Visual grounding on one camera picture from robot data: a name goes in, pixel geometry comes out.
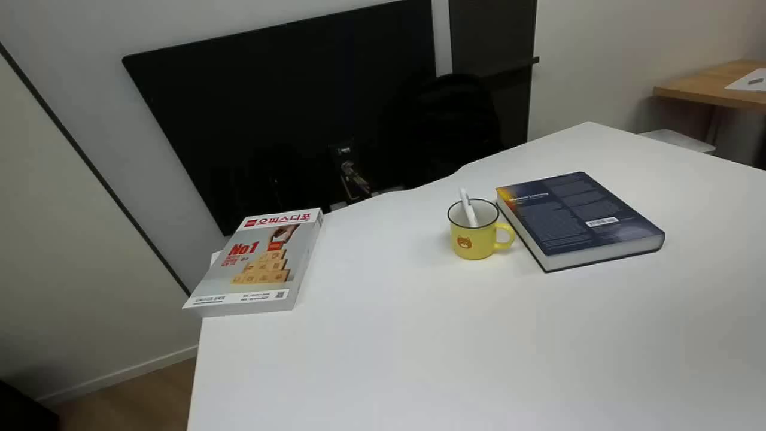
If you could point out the yellow enamel mug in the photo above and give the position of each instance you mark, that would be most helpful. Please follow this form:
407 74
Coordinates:
475 241

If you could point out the large black leaning panel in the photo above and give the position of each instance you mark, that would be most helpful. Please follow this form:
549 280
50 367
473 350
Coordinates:
272 103

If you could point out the dark wall pillar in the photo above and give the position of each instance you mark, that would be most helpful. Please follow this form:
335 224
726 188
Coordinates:
493 39

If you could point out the white paper sheet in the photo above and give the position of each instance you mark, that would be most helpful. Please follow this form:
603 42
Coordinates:
752 79

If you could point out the dark floor object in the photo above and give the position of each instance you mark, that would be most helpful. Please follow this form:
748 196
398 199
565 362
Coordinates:
19 408

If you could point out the wooden desk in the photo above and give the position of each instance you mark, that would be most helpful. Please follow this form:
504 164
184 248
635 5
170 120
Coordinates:
701 84

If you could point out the black office chair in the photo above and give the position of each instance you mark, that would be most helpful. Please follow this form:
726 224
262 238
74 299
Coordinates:
451 128

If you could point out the dark blue thick book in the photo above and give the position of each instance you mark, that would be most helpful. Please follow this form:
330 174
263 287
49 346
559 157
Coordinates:
574 213

